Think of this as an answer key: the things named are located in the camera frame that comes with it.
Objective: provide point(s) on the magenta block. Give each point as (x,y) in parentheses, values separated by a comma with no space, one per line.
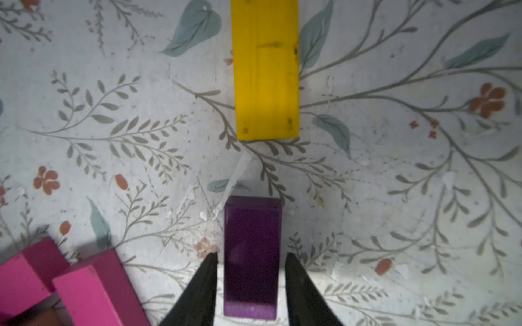
(97,291)
(26,278)

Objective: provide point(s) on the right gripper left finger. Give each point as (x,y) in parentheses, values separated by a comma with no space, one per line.
(197,304)

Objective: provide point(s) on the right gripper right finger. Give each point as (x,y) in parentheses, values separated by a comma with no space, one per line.
(306,305)

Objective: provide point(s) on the yellow block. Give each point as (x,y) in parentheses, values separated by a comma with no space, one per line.
(265,45)

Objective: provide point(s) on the magenta block right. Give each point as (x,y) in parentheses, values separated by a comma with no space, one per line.
(97,291)

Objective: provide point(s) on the purple block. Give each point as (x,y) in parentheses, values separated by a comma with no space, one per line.
(252,245)

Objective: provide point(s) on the magenta block upper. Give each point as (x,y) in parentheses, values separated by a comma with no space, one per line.
(26,278)

